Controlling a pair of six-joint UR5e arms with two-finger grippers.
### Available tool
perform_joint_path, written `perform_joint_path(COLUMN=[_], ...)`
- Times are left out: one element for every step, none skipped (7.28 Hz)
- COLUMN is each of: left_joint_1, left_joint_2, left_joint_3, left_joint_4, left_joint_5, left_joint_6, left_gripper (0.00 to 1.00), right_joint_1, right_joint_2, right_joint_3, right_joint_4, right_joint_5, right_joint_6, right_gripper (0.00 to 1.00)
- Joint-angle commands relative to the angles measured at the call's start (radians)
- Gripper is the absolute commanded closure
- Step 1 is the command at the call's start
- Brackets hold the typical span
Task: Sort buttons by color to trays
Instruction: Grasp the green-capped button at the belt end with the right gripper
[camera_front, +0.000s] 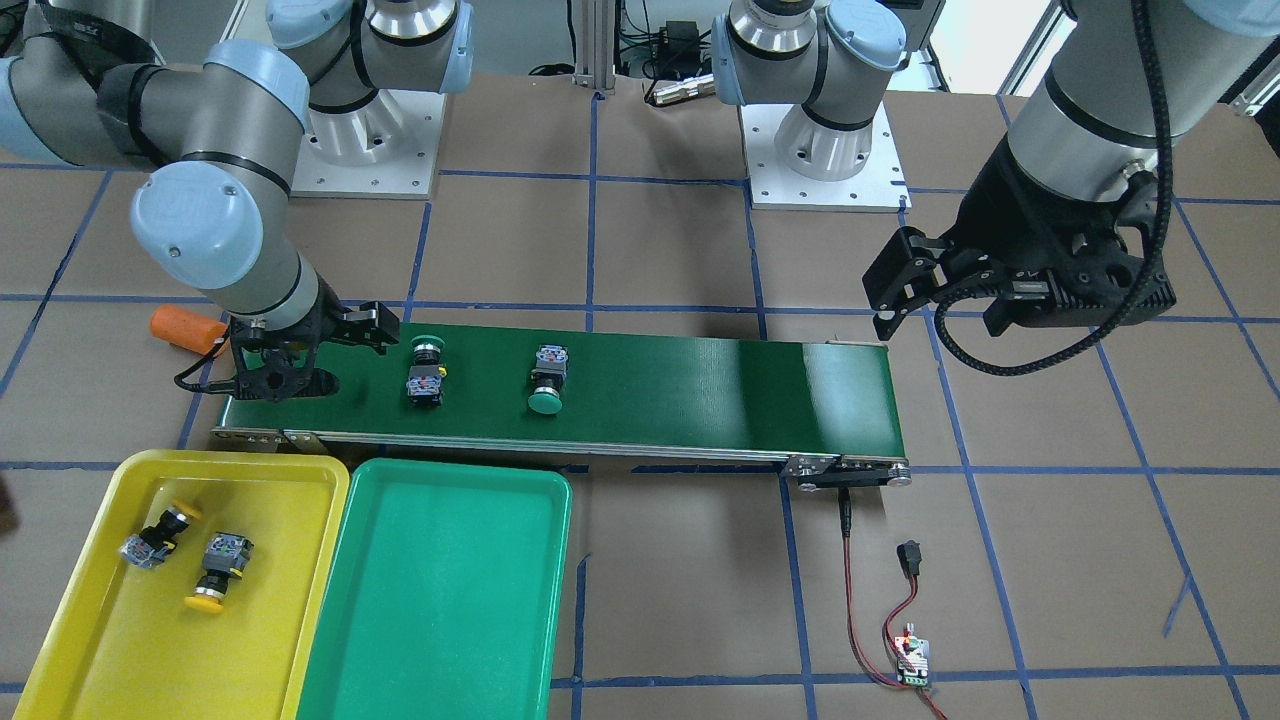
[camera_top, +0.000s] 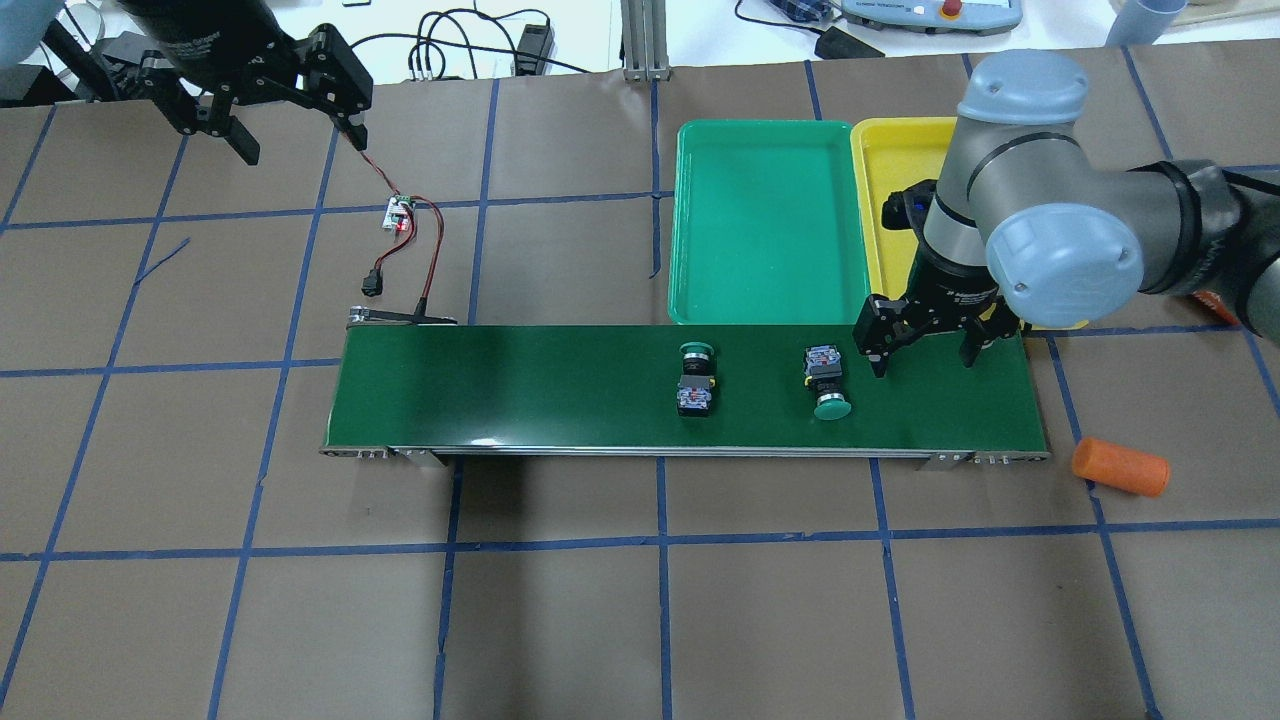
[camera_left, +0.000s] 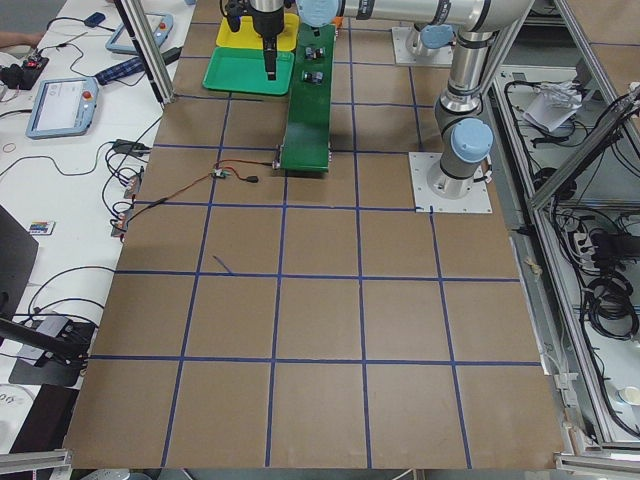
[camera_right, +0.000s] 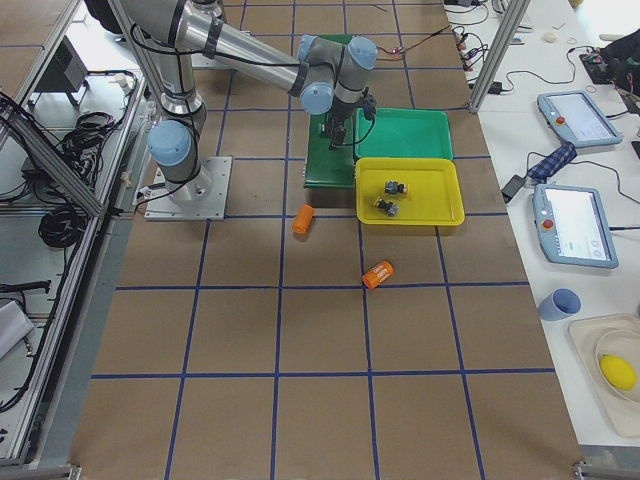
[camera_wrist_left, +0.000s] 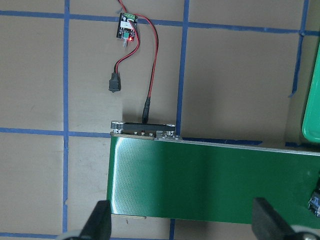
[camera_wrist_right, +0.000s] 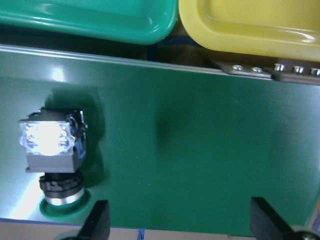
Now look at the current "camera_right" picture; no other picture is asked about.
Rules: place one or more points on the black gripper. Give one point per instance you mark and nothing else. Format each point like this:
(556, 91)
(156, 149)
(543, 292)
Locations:
(341, 119)

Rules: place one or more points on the yellow push button switch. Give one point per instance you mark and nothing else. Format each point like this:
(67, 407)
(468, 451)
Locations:
(395, 188)

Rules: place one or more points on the yellow mushroom push button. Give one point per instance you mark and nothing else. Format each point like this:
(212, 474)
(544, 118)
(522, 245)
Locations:
(389, 208)

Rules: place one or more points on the green plastic tray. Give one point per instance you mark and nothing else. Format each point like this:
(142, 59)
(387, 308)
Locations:
(404, 133)

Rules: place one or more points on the plain orange cylinder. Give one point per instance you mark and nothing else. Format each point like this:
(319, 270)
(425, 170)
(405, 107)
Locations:
(303, 220)

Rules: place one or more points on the yellow plastic tray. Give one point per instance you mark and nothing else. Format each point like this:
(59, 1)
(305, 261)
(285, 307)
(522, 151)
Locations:
(434, 197)

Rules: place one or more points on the folded blue checkered cloth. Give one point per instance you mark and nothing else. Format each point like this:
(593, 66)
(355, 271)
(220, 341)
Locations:
(552, 163)

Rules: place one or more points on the grey teach pendant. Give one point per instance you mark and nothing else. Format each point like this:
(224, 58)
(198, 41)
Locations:
(572, 227)
(575, 118)

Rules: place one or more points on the blue plastic cup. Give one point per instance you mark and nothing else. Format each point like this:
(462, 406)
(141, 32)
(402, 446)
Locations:
(559, 304)

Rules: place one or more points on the beige bowl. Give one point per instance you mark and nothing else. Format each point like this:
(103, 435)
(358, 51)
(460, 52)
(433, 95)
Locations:
(623, 343)

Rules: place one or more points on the yellow lemon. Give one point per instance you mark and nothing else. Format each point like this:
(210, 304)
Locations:
(618, 372)

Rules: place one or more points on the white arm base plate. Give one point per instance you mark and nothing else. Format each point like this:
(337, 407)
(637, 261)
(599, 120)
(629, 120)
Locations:
(203, 198)

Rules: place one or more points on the aluminium cell frame rail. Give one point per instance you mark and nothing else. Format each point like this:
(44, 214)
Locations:
(507, 28)

